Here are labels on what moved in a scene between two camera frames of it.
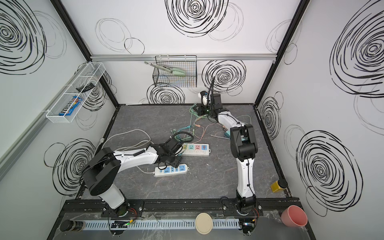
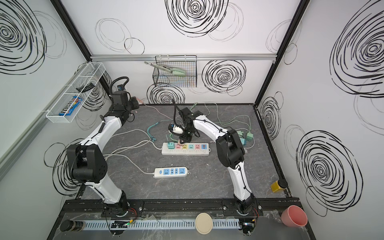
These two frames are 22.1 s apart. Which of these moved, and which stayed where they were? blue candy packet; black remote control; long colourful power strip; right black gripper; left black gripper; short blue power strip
Moved: left black gripper; right black gripper
Stayed: black remote control; blue candy packet; long colourful power strip; short blue power strip
